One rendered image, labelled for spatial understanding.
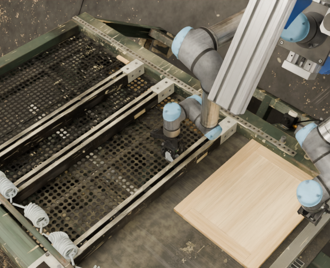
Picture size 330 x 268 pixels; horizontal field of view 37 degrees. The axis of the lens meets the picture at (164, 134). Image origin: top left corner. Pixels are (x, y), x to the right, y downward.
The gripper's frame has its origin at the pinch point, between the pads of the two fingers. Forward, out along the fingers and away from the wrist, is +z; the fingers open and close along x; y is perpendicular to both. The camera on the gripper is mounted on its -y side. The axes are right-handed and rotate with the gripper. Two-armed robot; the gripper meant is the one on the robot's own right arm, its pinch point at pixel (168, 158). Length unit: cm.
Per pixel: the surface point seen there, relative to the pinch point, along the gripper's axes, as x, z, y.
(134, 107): 9.6, -4.3, -33.4
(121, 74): 22, -4, -57
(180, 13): 125, 31, -108
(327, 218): 21, -2, 73
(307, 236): 9, -2, 72
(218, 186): 3.9, 0.5, 27.7
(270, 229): 2, 0, 58
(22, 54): -4, -1, -114
